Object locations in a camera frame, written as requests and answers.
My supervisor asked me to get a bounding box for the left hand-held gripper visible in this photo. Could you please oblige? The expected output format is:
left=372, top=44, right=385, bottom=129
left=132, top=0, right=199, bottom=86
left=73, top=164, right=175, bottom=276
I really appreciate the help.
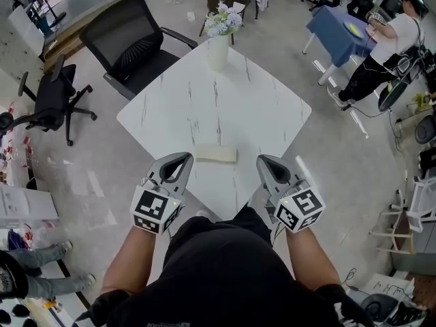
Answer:
left=129, top=152, right=195, bottom=236

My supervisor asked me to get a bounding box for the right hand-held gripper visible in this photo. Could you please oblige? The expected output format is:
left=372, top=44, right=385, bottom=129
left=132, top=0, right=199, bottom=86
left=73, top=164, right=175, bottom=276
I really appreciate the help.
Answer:
left=255, top=153, right=327, bottom=234

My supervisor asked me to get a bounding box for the beige glasses case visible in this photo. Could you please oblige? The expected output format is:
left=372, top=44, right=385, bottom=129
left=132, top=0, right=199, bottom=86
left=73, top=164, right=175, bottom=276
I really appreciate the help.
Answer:
left=194, top=143, right=238, bottom=165

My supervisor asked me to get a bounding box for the person's right forearm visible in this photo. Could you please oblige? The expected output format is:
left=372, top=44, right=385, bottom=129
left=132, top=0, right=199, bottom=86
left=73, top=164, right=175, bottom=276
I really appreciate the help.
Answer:
left=285, top=229, right=342, bottom=292

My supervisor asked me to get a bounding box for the person's left forearm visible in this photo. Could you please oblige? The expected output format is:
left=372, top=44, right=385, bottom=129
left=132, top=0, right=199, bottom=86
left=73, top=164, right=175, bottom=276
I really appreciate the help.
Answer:
left=101, top=225, right=168, bottom=296

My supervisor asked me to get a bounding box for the person's black clothing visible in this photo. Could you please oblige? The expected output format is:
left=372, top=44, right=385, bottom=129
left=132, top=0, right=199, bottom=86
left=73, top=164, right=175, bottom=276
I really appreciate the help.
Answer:
left=71, top=205, right=375, bottom=327

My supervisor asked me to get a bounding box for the white ceramic vase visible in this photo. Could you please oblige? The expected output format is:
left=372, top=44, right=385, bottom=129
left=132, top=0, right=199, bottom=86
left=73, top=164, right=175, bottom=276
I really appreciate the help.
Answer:
left=206, top=34, right=230, bottom=72

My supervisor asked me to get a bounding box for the black mesh office chair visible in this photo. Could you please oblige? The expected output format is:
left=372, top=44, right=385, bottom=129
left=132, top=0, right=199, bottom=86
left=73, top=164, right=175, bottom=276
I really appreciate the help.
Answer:
left=78, top=0, right=199, bottom=102

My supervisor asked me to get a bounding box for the black swivel office chair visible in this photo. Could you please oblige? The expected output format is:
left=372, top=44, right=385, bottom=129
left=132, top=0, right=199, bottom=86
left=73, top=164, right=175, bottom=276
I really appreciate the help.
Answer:
left=18, top=54, right=99, bottom=147

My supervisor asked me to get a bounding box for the blue cloth covered table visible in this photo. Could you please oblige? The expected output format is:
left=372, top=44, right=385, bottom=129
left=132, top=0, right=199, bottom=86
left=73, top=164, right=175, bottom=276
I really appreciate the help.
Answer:
left=302, top=5, right=378, bottom=87

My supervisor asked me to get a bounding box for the pale blue flower bouquet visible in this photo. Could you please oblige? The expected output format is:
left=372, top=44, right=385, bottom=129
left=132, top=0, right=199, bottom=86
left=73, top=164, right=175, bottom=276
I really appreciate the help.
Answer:
left=203, top=0, right=244, bottom=39

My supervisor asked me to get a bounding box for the white cardboard box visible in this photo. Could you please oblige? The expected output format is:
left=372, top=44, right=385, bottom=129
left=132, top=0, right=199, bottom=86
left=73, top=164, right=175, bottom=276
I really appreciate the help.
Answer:
left=0, top=183, right=61, bottom=230

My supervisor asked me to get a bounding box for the yellow plate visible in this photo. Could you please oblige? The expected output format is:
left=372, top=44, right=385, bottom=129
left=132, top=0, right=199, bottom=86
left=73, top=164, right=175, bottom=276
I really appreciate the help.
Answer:
left=343, top=20, right=364, bottom=37

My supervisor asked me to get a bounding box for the brown wooden chair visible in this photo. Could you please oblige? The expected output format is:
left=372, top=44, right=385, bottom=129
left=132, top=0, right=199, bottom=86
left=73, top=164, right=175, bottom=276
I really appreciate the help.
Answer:
left=198, top=0, right=253, bottom=46

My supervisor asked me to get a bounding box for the black round device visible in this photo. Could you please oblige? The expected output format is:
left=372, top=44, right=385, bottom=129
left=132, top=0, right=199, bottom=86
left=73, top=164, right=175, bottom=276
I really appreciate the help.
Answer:
left=360, top=292, right=400, bottom=324

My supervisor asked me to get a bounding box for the white frame chair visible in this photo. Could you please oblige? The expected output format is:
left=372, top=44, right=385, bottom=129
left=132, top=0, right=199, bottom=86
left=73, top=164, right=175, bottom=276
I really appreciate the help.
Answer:
left=369, top=175, right=436, bottom=255

